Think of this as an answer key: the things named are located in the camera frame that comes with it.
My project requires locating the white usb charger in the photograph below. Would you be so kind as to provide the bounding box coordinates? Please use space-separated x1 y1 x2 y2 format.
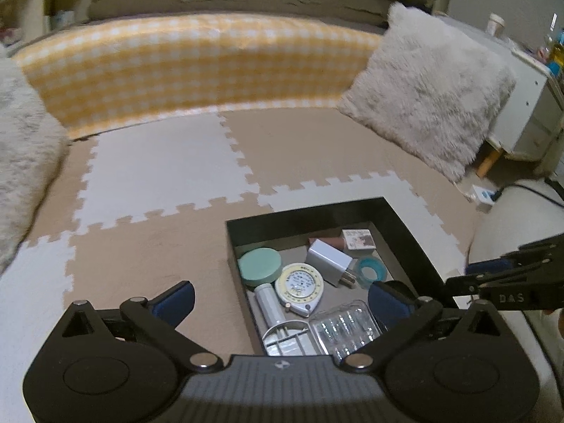
305 239 357 288

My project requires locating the uv gel polish box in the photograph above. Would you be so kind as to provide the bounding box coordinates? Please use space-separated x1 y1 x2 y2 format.
341 229 376 251

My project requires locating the brown cylindrical tube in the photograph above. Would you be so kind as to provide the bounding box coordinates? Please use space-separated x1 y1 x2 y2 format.
308 237 345 251

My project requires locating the round white yellow tape measure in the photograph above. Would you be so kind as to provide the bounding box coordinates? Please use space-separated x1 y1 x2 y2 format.
274 263 324 318

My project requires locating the mint green round tin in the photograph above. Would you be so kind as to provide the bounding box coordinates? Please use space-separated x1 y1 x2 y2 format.
238 247 283 287

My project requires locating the black cardboard box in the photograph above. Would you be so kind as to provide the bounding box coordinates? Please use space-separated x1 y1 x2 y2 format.
226 198 456 354

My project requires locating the clear teal tape roll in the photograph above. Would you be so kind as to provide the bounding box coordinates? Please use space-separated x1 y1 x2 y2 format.
353 256 387 289

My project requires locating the cream beanbag cushion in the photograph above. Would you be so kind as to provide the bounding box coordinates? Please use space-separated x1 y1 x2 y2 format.
465 179 563 422

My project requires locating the clear plastic case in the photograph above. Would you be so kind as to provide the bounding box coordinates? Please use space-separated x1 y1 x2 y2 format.
310 300 382 362

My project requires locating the white power strip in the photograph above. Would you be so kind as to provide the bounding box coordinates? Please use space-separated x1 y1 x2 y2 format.
468 184 496 212

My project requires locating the white drawer cabinet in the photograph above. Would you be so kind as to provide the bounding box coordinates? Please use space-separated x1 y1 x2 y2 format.
441 16 563 178

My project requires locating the fluffy cream cushion right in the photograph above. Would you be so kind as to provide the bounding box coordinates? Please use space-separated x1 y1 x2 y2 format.
337 3 516 182

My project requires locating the fluffy cream cushion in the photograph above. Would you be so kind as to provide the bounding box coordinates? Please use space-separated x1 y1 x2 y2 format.
337 3 516 182
1 49 69 269

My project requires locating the fluffy cream cushion left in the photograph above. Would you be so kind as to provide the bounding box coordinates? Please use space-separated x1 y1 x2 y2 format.
1 49 69 269

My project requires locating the yellow checkered blanket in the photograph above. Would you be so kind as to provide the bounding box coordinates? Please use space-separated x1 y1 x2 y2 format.
14 13 380 139

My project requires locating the wooden shelf unit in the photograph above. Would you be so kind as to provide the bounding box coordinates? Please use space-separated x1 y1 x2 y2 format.
1 0 94 50

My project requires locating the grey white handle tool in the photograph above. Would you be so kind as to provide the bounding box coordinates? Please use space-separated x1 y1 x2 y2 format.
254 284 320 356

